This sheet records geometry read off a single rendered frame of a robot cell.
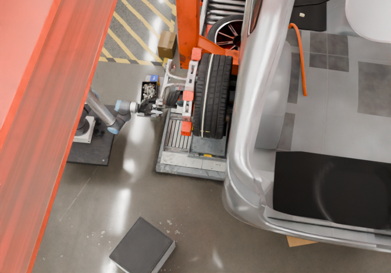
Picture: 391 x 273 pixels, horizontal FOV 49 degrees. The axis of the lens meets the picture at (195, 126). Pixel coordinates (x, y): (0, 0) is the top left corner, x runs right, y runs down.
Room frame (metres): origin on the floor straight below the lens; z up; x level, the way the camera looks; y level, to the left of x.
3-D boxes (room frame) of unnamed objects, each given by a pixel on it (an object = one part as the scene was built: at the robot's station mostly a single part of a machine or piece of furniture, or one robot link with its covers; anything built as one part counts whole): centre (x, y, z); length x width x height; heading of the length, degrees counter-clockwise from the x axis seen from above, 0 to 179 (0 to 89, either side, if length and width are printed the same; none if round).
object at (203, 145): (1.78, -0.14, 0.32); 0.40 x 0.30 x 0.28; 171
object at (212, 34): (2.63, -0.44, 0.39); 0.66 x 0.66 x 0.24
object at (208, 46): (2.30, -0.28, 0.69); 0.52 x 0.17 x 0.35; 81
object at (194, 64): (1.80, 0.03, 0.85); 0.54 x 0.07 x 0.54; 171
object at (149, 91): (2.02, 0.41, 0.51); 0.20 x 0.14 x 0.13; 0
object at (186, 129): (1.49, 0.07, 0.85); 0.09 x 0.08 x 0.07; 171
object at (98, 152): (1.76, 1.03, 0.15); 0.60 x 0.60 x 0.30; 84
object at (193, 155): (1.80, -0.15, 0.13); 0.50 x 0.36 x 0.10; 171
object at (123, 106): (1.72, 0.57, 0.81); 0.12 x 0.09 x 0.10; 81
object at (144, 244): (0.71, 0.43, 0.17); 0.43 x 0.36 x 0.34; 145
